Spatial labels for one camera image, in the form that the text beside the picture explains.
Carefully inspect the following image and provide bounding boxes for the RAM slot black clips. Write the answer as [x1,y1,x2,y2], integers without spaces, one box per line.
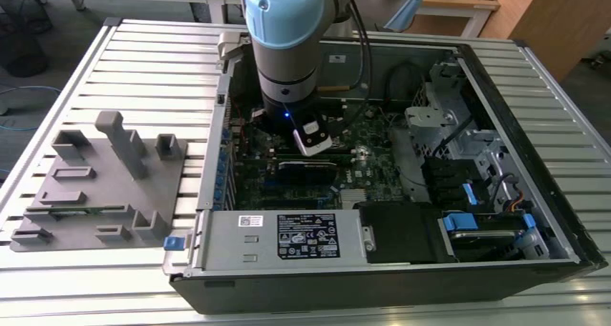
[273,152,354,159]
[274,145,354,152]

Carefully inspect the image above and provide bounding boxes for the RAM slot white clips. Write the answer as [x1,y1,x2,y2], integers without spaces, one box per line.
[273,156,354,164]
[274,149,354,156]

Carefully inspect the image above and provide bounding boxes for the black graphics card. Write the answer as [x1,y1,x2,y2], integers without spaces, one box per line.
[274,159,338,190]

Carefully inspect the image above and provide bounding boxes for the grey case latch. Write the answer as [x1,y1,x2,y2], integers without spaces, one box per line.
[216,31,245,61]

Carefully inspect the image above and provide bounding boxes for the green motherboard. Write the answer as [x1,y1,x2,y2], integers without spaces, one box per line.
[222,99,414,211]

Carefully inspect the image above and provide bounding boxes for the silver chipset heatsink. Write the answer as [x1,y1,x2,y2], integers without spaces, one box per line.
[338,188,369,202]

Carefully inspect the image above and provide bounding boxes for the silver disk bay cage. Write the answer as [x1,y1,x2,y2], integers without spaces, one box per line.
[404,61,483,162]

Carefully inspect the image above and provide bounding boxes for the silver power supply unit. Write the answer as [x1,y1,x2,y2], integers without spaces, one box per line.
[186,209,374,270]

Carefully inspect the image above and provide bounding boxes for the grey parts rack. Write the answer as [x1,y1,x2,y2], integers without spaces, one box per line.
[8,110,190,252]

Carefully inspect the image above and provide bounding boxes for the black plastic shroud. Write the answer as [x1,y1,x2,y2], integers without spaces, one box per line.
[356,201,457,265]

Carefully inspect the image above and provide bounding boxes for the blue bay latch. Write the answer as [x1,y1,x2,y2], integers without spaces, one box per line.
[460,182,479,204]

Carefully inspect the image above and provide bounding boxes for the green RAM stick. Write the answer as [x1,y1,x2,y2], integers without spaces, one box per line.
[49,205,125,217]

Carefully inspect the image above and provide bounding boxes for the hard disk in blue carrier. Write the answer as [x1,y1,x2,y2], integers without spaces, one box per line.
[439,212,539,263]

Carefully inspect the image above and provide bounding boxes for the black PC case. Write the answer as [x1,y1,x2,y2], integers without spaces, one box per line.
[160,31,609,316]

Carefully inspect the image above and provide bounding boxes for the black mesh waste bin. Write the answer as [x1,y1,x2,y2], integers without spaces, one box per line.
[0,0,54,79]

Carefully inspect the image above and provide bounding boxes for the wooden cabinet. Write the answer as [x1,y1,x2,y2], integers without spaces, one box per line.
[485,0,611,87]

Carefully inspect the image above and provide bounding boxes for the black chair base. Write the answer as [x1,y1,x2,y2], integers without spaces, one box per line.
[579,32,611,71]

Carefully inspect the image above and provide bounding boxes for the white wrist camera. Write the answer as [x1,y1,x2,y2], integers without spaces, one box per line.
[292,114,333,158]

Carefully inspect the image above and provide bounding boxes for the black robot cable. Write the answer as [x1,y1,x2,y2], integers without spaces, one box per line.
[324,0,376,134]

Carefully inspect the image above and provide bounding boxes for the black looped cable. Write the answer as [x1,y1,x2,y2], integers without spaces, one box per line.
[384,59,424,104]

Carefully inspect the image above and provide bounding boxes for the thin black wire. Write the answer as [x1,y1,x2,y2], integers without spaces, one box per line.
[431,115,475,157]

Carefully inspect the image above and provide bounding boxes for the black plastic drive bracket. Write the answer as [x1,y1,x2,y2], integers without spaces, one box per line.
[421,157,493,206]

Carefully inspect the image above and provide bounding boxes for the grey cable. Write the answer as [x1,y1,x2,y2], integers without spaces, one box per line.
[491,172,521,202]

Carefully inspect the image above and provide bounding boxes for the blue floor cable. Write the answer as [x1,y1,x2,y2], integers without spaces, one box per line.
[0,84,62,132]

